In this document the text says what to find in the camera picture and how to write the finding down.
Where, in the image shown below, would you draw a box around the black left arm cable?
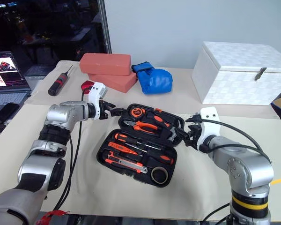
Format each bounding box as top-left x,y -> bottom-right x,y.
53,89 -> 85,211

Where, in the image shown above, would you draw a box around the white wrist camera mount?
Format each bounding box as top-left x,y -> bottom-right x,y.
87,82 -> 107,120
196,106 -> 222,151

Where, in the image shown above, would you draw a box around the open laptop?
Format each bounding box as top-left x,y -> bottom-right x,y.
0,51 -> 32,106

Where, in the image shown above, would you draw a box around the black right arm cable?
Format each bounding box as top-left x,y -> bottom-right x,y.
196,118 -> 272,165

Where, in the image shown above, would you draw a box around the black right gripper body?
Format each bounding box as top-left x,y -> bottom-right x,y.
184,122 -> 202,150

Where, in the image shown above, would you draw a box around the orange black utility knife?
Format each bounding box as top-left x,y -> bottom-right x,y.
105,150 -> 149,174

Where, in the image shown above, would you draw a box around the small red box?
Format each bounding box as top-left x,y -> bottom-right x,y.
81,80 -> 96,96

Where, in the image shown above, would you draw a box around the salmon red brick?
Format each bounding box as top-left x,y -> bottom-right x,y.
87,72 -> 139,94
79,52 -> 132,76

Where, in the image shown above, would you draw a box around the grey tape roll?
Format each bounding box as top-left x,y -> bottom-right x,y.
150,165 -> 170,185

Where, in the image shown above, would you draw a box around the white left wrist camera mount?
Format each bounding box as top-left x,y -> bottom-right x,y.
87,82 -> 107,120

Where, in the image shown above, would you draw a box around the black red precision screwdriver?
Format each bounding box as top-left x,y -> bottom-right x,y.
47,65 -> 74,97

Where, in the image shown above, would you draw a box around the claw hammer black orange handle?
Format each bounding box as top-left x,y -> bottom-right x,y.
146,112 -> 179,142

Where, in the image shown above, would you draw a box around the blue boxing glove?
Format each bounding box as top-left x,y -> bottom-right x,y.
131,61 -> 174,95

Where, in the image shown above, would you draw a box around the black phone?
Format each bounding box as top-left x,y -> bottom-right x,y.
0,102 -> 21,125

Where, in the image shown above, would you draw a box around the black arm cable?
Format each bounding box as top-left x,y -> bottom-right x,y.
196,118 -> 272,165
53,89 -> 85,211

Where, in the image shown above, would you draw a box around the orange voltage tester pen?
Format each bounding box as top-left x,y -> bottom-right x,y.
107,141 -> 139,156

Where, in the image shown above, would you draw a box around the short orange black screwdriver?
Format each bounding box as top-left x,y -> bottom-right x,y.
114,132 -> 155,151

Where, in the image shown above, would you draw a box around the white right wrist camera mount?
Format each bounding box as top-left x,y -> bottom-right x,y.
196,106 -> 222,151

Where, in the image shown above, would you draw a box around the long orange black screwdriver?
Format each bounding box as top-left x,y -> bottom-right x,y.
130,140 -> 175,166

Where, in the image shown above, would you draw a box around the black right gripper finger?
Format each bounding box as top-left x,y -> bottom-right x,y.
175,127 -> 191,140
185,113 -> 201,124

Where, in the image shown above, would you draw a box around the red tape scrap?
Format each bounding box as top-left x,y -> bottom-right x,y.
36,209 -> 71,225

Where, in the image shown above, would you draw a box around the orange black tape measure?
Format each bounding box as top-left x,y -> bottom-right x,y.
128,106 -> 145,118

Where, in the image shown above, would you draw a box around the grey metal box latch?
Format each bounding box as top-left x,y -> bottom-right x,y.
254,67 -> 267,81

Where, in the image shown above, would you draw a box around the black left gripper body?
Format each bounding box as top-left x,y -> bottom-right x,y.
98,100 -> 117,120

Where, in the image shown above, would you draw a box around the black tool case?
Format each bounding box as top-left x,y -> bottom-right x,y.
96,103 -> 186,188

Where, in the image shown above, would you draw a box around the white woven storage box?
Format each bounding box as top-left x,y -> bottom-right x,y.
191,41 -> 281,105

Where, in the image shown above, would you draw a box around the grey window frame post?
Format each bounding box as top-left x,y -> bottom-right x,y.
96,0 -> 112,54

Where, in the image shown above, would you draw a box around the orange handled pliers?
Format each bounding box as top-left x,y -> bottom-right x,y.
122,120 -> 159,135

